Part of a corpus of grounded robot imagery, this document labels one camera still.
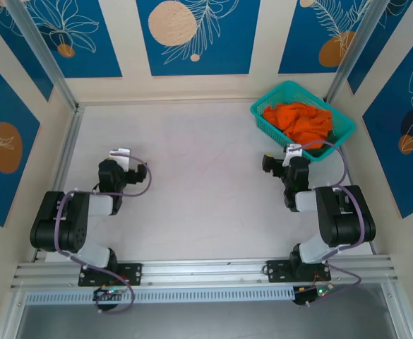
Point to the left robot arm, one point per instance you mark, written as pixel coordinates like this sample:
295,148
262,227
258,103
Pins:
68,219

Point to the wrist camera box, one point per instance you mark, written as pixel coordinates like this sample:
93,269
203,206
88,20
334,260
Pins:
121,157
292,153

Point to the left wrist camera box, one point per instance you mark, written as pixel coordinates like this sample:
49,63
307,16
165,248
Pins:
121,157

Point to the aluminium frame leg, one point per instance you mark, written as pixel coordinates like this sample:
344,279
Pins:
398,310
10,314

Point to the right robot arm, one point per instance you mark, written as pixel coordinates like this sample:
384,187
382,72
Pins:
347,219

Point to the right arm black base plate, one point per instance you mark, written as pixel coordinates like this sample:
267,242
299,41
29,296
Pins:
276,270

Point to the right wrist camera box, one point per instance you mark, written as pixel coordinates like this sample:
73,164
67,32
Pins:
292,153

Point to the aluminium mounting rail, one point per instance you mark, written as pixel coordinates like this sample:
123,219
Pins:
199,270

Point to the orange t-shirt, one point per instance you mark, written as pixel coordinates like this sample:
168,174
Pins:
298,120

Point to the teal plastic basket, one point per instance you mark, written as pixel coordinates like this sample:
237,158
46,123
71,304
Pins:
312,97

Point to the aluminium frame post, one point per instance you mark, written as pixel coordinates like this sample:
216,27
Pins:
355,53
49,60

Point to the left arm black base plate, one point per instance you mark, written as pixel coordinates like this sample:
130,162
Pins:
132,273

